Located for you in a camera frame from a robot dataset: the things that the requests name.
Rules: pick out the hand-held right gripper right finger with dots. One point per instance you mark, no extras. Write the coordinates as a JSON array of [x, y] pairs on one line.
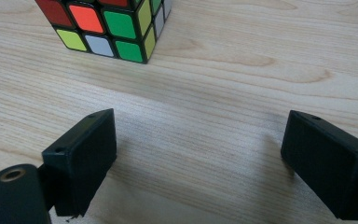
[[326, 165]]

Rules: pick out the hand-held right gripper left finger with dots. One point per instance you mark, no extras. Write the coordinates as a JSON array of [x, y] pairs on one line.
[[80, 161]]

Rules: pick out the multicoloured puzzle cube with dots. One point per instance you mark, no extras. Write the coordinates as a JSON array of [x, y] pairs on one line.
[[118, 26]]

